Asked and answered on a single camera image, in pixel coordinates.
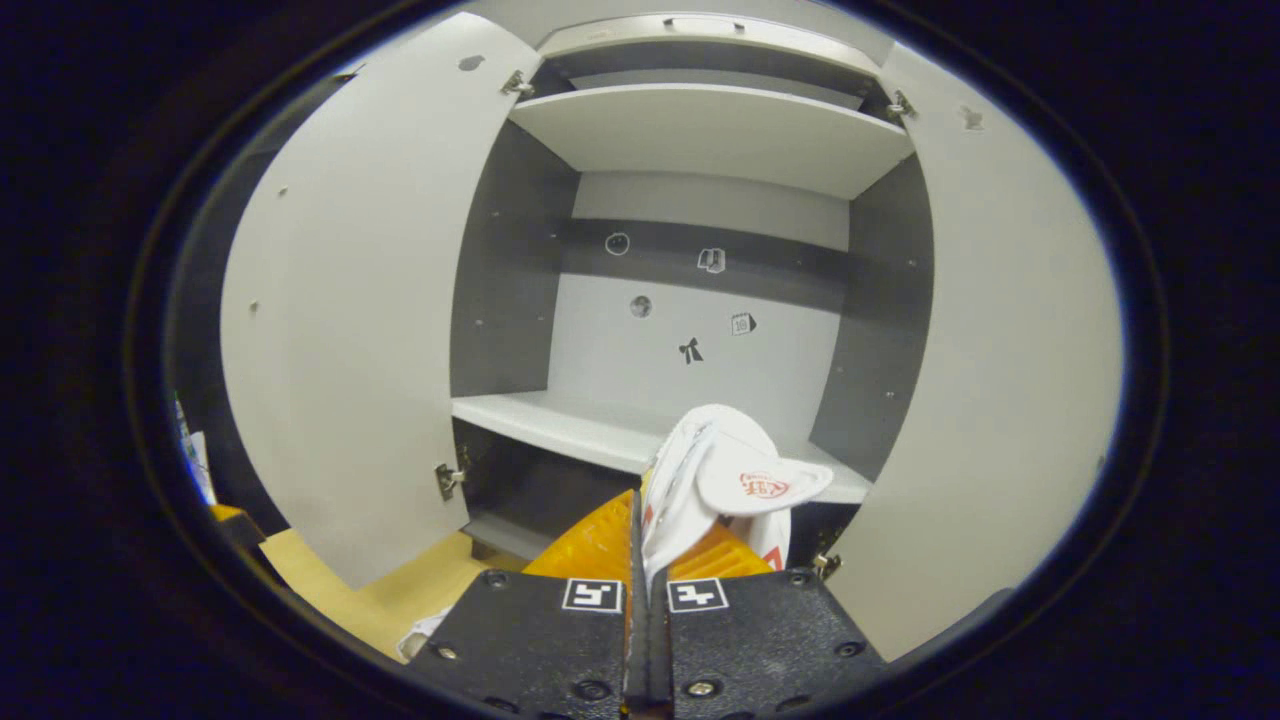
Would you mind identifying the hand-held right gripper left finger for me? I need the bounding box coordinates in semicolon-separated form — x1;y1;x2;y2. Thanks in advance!
408;488;651;720

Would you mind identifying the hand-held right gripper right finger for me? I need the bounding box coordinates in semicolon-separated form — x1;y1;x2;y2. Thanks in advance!
650;520;889;720

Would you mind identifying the white shoe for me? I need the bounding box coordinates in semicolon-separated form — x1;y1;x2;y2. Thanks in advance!
640;403;836;601
398;608;453;661

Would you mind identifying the light grey cabinet door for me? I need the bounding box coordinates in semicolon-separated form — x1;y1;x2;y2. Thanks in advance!
220;12;541;591
825;45;1126;663

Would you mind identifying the grey shoe cabinet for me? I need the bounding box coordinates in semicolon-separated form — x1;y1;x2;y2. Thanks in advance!
448;12;936;583

